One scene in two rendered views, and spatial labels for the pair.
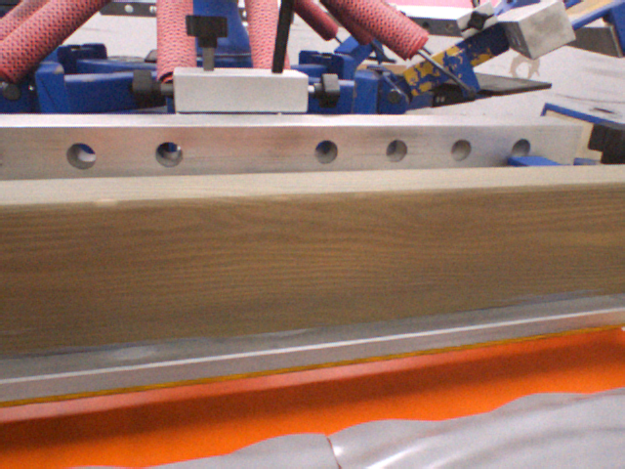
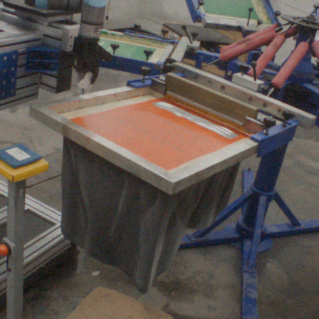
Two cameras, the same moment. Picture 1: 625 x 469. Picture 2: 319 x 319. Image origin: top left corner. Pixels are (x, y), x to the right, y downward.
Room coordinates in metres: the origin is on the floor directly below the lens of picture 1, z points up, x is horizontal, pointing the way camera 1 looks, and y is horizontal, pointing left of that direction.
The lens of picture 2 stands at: (-1.08, -1.24, 1.62)
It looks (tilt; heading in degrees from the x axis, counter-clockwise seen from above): 27 degrees down; 49
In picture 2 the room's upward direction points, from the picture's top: 11 degrees clockwise
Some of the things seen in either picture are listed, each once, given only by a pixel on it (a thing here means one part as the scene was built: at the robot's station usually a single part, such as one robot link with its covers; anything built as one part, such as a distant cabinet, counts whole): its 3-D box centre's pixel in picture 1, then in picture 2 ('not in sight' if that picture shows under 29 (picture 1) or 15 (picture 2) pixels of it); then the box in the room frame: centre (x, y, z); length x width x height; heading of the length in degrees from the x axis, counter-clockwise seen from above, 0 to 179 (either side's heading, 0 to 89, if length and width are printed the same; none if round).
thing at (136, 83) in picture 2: not in sight; (154, 85); (0.14, 0.28, 0.99); 0.30 x 0.05 x 0.07; 15
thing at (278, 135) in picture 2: not in sight; (273, 137); (0.29, -0.26, 0.99); 0.30 x 0.05 x 0.07; 15
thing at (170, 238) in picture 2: not in sight; (198, 214); (-0.01, -0.27, 0.74); 0.46 x 0.04 x 0.42; 15
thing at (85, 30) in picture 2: not in sight; (90, 30); (-0.26, 0.16, 1.26); 0.08 x 0.08 x 0.05
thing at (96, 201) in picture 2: not in sight; (105, 211); (-0.30, -0.13, 0.74); 0.45 x 0.03 x 0.43; 105
